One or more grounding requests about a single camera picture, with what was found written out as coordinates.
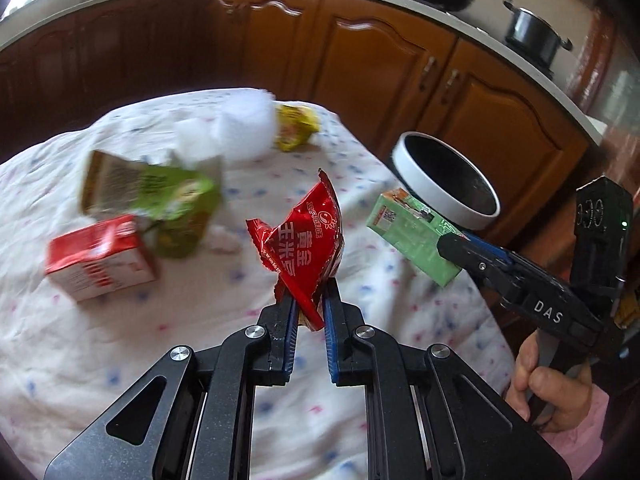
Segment yellow noodle wrapper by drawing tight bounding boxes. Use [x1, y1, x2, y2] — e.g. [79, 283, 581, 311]
[274, 104, 320, 153]

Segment white foam block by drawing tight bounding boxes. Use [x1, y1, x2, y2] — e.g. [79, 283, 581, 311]
[171, 88, 278, 169]

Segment black white trash bin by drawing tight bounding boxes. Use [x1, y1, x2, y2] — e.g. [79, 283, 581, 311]
[390, 131, 501, 231]

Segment floral white tablecloth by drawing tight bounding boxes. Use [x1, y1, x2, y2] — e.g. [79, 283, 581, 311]
[1, 90, 513, 476]

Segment red white milk carton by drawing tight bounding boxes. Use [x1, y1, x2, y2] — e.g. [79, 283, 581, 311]
[44, 214, 158, 301]

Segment green juice carton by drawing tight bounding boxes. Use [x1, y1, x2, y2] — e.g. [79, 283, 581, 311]
[367, 188, 462, 287]

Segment brown lower kitchen cabinets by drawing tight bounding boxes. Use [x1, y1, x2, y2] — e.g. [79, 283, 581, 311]
[1, 0, 601, 245]

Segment red snack wrapper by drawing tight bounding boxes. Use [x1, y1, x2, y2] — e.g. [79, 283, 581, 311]
[246, 170, 344, 330]

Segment black stock pot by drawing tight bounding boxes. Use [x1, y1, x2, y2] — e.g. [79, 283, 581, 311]
[502, 0, 574, 73]

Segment black tracker camera box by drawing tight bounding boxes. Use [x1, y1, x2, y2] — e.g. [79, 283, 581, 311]
[569, 174, 636, 311]

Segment person right hand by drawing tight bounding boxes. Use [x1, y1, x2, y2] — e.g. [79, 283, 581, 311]
[504, 330, 593, 432]

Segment green snack bag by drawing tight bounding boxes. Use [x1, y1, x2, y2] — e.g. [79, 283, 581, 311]
[80, 150, 220, 259]

